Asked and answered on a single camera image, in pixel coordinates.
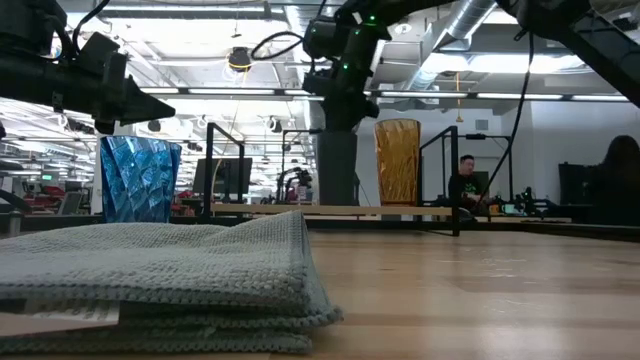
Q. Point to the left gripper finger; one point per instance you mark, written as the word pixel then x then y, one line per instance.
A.
pixel 145 105

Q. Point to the black plastic cup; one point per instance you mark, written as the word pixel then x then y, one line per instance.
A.
pixel 337 170

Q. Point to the amber faceted plastic cup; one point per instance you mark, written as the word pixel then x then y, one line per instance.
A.
pixel 398 162

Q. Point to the blue faceted plastic cup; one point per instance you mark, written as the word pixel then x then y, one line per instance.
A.
pixel 140 180

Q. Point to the black background robot arm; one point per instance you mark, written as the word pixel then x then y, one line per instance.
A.
pixel 525 202
pixel 297 182

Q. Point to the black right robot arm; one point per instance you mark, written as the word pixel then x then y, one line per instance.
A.
pixel 575 25

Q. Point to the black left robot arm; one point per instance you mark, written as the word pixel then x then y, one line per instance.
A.
pixel 30 80

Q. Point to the wooden shelf with black legs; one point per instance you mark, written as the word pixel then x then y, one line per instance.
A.
pixel 280 210

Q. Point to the round ceiling sensor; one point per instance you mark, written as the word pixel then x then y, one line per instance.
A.
pixel 403 28

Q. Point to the long ceiling light bar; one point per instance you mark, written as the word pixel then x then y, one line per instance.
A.
pixel 230 91

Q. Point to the dark background monitor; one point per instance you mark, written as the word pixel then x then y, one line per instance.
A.
pixel 222 175

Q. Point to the green exit sign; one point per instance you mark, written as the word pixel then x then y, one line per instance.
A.
pixel 47 177

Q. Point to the person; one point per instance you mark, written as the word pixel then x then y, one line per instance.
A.
pixel 465 187
pixel 617 185

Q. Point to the red background equipment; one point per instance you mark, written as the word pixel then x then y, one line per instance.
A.
pixel 42 196

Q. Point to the grey door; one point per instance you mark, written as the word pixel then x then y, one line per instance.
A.
pixel 484 180

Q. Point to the bright ceiling light panel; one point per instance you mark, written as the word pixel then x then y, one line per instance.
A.
pixel 505 64

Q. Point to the folded grey cloth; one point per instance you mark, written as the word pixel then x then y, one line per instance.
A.
pixel 150 260

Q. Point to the black cabinet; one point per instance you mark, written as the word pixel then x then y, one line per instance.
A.
pixel 575 190

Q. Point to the white cloth label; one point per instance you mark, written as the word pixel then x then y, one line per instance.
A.
pixel 60 317

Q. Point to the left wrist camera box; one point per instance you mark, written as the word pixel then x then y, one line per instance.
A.
pixel 100 50

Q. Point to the black ceiling camera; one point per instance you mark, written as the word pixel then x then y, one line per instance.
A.
pixel 240 59

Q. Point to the square wall vent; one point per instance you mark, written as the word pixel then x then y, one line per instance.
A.
pixel 481 125

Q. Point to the silver spiral ceiling duct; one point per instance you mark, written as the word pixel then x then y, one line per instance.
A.
pixel 465 20

